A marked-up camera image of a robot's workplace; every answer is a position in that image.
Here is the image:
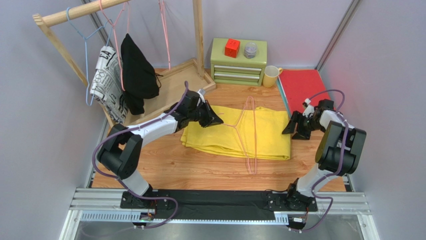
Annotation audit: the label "red folder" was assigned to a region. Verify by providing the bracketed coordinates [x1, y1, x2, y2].
[277, 69, 326, 115]

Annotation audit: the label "wooden clothes rack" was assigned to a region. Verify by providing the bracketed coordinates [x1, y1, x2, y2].
[32, 0, 216, 126]

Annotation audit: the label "yellow trousers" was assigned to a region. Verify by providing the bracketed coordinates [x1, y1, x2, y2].
[180, 106, 291, 161]

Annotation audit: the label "black base cloth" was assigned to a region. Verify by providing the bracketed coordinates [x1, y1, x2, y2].
[119, 189, 319, 221]

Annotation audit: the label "black garment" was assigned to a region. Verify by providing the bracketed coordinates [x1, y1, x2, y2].
[121, 33, 162, 115]

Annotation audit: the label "blue wire hanger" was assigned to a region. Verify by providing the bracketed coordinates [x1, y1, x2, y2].
[66, 7, 112, 107]

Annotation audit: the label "white patterned garment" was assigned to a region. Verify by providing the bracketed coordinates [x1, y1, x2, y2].
[89, 46, 129, 124]

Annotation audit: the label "pink wire hanger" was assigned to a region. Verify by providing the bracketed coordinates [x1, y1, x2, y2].
[223, 96, 258, 176]
[158, 0, 172, 70]

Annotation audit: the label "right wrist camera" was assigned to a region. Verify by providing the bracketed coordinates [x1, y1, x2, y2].
[302, 98, 315, 118]

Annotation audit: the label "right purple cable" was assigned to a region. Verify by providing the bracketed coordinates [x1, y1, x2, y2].
[287, 89, 350, 233]

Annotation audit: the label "yellow mug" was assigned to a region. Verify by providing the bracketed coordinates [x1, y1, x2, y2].
[262, 65, 283, 88]

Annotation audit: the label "red cube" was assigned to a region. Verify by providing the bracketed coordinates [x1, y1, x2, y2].
[224, 38, 241, 58]

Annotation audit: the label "purple cable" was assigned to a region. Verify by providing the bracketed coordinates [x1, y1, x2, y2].
[92, 80, 191, 230]
[287, 89, 350, 233]

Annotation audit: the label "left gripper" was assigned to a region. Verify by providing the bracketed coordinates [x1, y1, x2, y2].
[188, 100, 224, 128]

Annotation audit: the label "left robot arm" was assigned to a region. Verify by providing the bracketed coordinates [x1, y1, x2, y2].
[93, 90, 224, 199]

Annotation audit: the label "aluminium base frame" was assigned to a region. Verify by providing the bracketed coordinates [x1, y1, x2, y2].
[60, 188, 379, 240]

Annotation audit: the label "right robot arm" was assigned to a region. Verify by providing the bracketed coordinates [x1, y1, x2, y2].
[282, 98, 367, 211]

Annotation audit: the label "green mini drawer chest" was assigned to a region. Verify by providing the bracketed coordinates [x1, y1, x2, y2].
[210, 37, 268, 87]

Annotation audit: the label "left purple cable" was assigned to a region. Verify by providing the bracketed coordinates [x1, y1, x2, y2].
[92, 80, 191, 230]

